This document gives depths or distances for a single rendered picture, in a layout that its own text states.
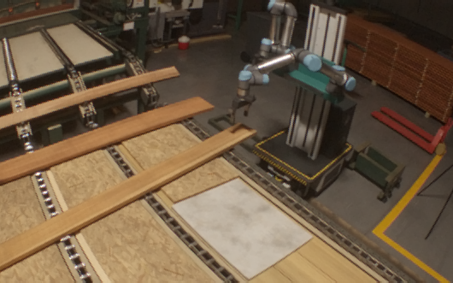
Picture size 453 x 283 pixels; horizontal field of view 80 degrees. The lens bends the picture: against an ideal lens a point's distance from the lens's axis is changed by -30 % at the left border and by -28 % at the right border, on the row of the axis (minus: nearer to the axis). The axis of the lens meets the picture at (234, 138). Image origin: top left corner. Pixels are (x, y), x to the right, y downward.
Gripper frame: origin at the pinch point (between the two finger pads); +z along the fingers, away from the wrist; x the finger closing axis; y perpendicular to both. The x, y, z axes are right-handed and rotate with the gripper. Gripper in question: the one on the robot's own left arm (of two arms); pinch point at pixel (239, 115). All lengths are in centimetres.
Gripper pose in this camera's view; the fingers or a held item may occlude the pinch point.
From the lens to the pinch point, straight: 241.3
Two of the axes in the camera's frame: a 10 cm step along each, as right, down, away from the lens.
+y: -7.5, -4.2, 5.0
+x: -6.5, 3.4, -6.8
